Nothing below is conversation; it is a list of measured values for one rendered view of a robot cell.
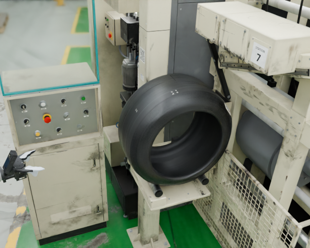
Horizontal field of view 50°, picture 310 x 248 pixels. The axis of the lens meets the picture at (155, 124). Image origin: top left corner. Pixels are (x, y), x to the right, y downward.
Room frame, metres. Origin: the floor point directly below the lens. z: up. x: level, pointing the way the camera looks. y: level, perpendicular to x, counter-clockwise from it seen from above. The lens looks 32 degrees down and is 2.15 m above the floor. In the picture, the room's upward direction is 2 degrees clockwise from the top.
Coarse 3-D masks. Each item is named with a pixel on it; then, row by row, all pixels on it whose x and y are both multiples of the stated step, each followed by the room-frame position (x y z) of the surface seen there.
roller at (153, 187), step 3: (150, 183) 1.37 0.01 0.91; (150, 186) 1.36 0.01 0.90; (153, 186) 1.34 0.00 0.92; (156, 186) 1.34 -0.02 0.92; (159, 186) 1.35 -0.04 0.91; (153, 189) 1.33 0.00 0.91; (156, 189) 1.32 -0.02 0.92; (159, 189) 1.32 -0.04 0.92; (156, 192) 1.30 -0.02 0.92; (159, 192) 1.30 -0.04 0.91; (162, 192) 1.31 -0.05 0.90; (156, 195) 1.30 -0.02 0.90; (159, 195) 1.30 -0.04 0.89
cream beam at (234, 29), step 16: (208, 16) 1.64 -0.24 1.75; (224, 16) 1.52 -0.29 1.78; (240, 16) 1.52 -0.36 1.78; (256, 16) 1.53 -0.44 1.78; (272, 16) 1.54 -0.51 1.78; (208, 32) 1.62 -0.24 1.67; (224, 32) 1.50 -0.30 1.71; (240, 32) 1.39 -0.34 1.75; (256, 32) 1.30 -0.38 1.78; (272, 32) 1.29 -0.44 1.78; (288, 32) 1.29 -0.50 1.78; (304, 32) 1.30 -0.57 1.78; (224, 48) 1.49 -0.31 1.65; (240, 48) 1.38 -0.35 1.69; (272, 48) 1.21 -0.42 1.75; (288, 48) 1.23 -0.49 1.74; (304, 48) 1.26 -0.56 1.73; (256, 64) 1.26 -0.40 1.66; (272, 64) 1.20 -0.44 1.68; (288, 64) 1.23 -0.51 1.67
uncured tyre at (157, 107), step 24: (144, 96) 1.43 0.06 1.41; (168, 96) 1.37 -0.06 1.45; (192, 96) 1.38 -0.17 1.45; (216, 96) 1.45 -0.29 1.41; (120, 120) 1.45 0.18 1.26; (144, 120) 1.31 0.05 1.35; (168, 120) 1.31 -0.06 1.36; (192, 120) 1.71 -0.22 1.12; (216, 120) 1.63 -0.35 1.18; (144, 144) 1.27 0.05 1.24; (168, 144) 1.65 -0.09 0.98; (192, 144) 1.65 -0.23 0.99; (216, 144) 1.55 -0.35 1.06; (144, 168) 1.27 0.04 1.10; (168, 168) 1.51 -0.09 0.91; (192, 168) 1.49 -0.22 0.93
